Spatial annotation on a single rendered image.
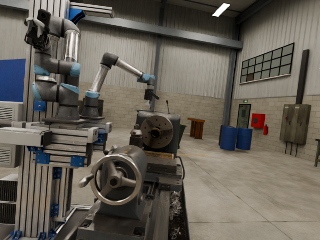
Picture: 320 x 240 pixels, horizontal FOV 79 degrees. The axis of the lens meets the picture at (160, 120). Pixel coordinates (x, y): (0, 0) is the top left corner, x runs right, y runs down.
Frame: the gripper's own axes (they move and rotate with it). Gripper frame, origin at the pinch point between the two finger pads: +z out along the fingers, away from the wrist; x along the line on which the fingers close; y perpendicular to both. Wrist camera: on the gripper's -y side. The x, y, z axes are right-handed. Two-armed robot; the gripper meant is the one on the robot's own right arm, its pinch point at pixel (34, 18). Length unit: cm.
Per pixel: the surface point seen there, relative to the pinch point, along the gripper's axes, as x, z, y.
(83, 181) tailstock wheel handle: -26, 39, 46
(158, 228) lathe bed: -56, 29, 64
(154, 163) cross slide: -70, -15, 52
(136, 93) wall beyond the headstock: -343, -1034, -100
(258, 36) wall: -847, -706, -544
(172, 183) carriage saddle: -76, -1, 58
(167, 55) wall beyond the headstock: -468, -1001, -366
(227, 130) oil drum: -575, -491, 6
